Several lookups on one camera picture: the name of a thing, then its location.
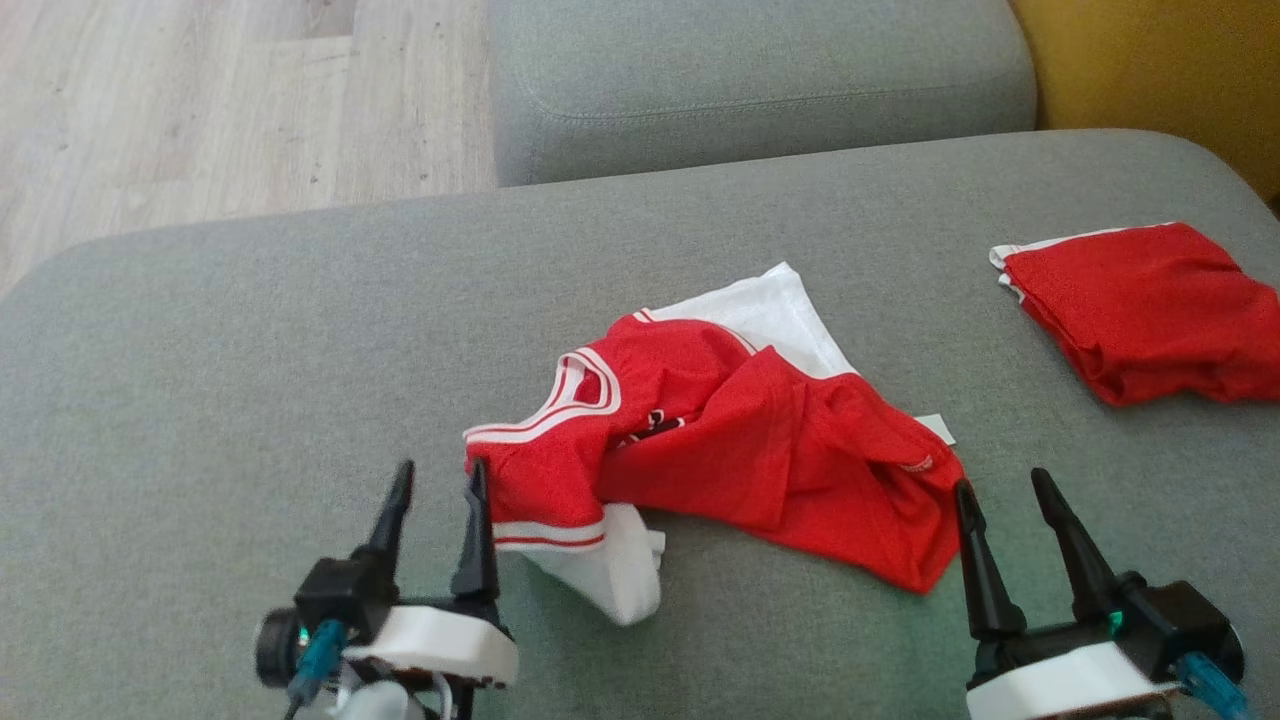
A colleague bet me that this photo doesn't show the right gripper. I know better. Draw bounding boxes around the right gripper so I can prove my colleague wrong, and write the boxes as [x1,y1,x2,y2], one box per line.
[954,467,1247,720]

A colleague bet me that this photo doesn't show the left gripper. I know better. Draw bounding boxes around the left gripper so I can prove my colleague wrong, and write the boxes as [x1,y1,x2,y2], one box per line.
[254,459,520,692]

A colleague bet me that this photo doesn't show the red shorts with white trim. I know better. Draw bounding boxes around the red shorts with white trim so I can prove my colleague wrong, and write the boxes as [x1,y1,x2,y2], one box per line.
[990,222,1280,407]

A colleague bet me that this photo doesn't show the red and white jersey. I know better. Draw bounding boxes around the red and white jersey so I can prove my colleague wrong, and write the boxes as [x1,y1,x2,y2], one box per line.
[463,262,966,626]

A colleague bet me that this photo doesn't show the light green sofa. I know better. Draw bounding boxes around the light green sofa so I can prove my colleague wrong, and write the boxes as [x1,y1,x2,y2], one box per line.
[0,128,1280,720]

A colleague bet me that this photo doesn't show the yellow pillow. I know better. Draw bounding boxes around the yellow pillow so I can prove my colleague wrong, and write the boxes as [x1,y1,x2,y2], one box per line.
[1010,0,1280,203]

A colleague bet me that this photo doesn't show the grey sofa side cushion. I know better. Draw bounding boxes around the grey sofa side cushion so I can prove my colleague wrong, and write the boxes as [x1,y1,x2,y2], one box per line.
[487,0,1038,188]

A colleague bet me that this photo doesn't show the teal cable plug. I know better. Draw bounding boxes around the teal cable plug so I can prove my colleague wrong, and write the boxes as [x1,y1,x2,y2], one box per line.
[1175,652,1251,720]
[288,618,349,703]

